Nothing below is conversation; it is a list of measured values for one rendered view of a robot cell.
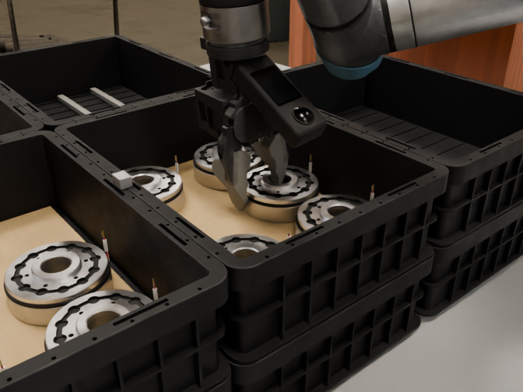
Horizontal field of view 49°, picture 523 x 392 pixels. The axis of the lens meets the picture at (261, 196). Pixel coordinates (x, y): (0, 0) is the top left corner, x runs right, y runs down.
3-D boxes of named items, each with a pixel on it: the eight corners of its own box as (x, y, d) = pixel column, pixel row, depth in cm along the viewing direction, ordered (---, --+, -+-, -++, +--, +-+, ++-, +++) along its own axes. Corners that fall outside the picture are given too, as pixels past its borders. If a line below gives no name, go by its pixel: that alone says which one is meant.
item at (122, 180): (133, 186, 59) (131, 176, 59) (121, 190, 58) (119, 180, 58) (124, 180, 60) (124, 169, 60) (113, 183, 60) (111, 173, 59)
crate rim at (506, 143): (579, 124, 80) (584, 108, 79) (453, 188, 64) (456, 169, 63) (364, 61, 107) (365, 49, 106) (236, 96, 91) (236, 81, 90)
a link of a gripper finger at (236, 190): (221, 196, 77) (226, 131, 73) (247, 214, 72) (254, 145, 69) (201, 201, 75) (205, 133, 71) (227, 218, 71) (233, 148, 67)
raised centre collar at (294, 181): (306, 183, 74) (307, 179, 74) (278, 194, 72) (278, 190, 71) (281, 170, 78) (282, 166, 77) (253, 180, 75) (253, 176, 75)
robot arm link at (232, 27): (282, -3, 61) (219, 14, 57) (284, 39, 64) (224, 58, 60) (240, -13, 66) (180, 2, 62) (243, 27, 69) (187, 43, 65)
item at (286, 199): (334, 187, 74) (335, 183, 74) (275, 213, 69) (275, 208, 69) (283, 162, 81) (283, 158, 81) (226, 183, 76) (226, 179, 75)
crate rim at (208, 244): (453, 188, 64) (456, 169, 63) (238, 298, 47) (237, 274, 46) (236, 96, 91) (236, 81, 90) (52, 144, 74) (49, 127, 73)
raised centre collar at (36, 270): (90, 270, 58) (89, 265, 58) (43, 290, 55) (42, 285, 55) (69, 249, 61) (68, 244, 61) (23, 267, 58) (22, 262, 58)
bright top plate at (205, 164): (278, 161, 81) (278, 157, 81) (218, 180, 76) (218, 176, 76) (238, 138, 89) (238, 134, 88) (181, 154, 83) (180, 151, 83)
